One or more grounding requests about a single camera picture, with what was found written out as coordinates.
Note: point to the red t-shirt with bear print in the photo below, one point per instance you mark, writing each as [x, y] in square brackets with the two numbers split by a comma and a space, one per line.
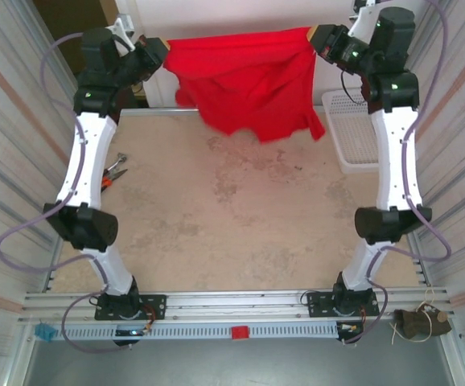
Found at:
[248, 72]

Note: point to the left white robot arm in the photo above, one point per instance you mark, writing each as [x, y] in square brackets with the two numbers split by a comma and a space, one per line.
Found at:
[87, 161]

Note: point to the aluminium table edge strip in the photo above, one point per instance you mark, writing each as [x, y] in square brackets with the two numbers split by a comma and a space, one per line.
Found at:
[160, 111]

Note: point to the white perforated plastic basket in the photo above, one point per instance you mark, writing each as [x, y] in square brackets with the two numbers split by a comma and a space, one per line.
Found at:
[353, 136]

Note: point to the brown cloth pouch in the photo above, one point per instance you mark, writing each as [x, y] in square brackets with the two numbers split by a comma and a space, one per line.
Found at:
[413, 321]

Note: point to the small black electronics board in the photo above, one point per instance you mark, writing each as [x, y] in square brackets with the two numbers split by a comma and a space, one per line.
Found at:
[347, 329]
[128, 333]

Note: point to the blue tape piece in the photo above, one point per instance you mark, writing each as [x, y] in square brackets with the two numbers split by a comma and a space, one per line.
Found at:
[44, 333]

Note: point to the small red block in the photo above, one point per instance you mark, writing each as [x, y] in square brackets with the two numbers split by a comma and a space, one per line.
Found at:
[240, 333]

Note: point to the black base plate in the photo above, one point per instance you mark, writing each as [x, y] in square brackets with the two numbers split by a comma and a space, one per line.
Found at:
[317, 305]
[156, 307]

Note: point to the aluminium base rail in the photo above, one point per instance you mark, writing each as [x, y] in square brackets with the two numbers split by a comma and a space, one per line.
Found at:
[236, 301]

